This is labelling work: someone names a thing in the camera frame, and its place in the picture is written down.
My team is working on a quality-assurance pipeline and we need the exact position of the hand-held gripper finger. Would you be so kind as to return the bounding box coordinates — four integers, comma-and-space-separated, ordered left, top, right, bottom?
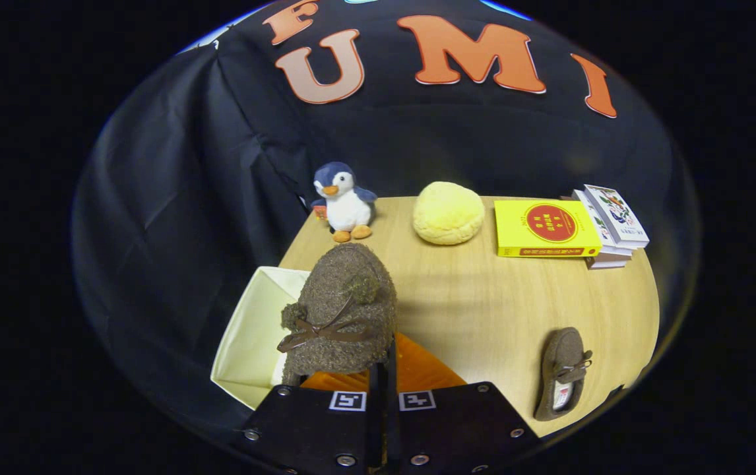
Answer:
238, 360, 385, 475
383, 332, 542, 475

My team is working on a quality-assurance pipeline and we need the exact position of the brown fuzzy shoe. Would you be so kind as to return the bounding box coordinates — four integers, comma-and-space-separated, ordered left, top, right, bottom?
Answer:
277, 243, 398, 387
534, 327, 594, 422

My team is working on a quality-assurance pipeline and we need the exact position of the beige fabric storage box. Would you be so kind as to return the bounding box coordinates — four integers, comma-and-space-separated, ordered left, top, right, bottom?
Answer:
210, 266, 313, 410

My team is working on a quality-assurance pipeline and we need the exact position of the yellow bun plush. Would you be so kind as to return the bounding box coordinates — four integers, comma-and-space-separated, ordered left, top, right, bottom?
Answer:
412, 181, 486, 246

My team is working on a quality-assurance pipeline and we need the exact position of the penguin plush toy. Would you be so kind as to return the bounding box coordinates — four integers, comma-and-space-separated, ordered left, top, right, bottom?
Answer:
311, 162, 379, 243

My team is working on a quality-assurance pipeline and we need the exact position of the yellow book red circle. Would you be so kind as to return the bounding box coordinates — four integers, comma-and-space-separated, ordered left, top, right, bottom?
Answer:
493, 199, 603, 259

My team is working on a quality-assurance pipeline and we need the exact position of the white book floral cover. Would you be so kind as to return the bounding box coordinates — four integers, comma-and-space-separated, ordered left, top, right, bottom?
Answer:
583, 184, 650, 250

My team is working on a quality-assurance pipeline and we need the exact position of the black backdrop cloth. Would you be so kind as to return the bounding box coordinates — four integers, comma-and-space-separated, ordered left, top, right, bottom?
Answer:
71, 0, 702, 449

